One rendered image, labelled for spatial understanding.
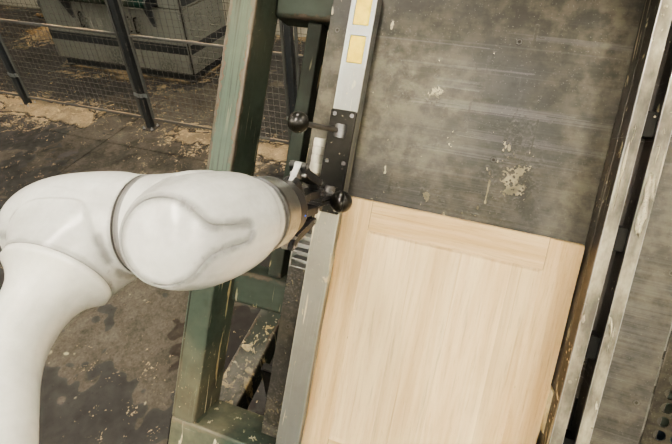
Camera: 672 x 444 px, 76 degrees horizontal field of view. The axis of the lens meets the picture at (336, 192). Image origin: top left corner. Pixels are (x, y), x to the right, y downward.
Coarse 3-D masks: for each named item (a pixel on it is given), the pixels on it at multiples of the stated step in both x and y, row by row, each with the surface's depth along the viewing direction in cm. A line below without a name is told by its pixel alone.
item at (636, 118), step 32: (640, 32) 70; (640, 64) 67; (640, 96) 66; (640, 128) 66; (608, 160) 73; (640, 160) 69; (608, 192) 70; (640, 192) 67; (608, 224) 68; (640, 224) 67; (608, 256) 69; (576, 288) 75; (608, 288) 72; (576, 320) 72; (608, 320) 69; (576, 352) 71; (608, 352) 70; (576, 384) 71; (576, 416) 74
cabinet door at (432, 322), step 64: (384, 256) 84; (448, 256) 81; (512, 256) 78; (576, 256) 75; (384, 320) 85; (448, 320) 82; (512, 320) 79; (320, 384) 90; (384, 384) 86; (448, 384) 83; (512, 384) 79
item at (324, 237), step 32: (352, 0) 80; (352, 32) 81; (352, 64) 81; (352, 96) 82; (352, 160) 85; (320, 224) 85; (320, 256) 85; (320, 288) 86; (320, 320) 86; (288, 384) 89; (288, 416) 90
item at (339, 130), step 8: (296, 112) 73; (288, 120) 73; (296, 120) 72; (304, 120) 73; (296, 128) 73; (304, 128) 73; (320, 128) 78; (328, 128) 79; (336, 128) 80; (344, 128) 81; (336, 136) 81; (344, 136) 81
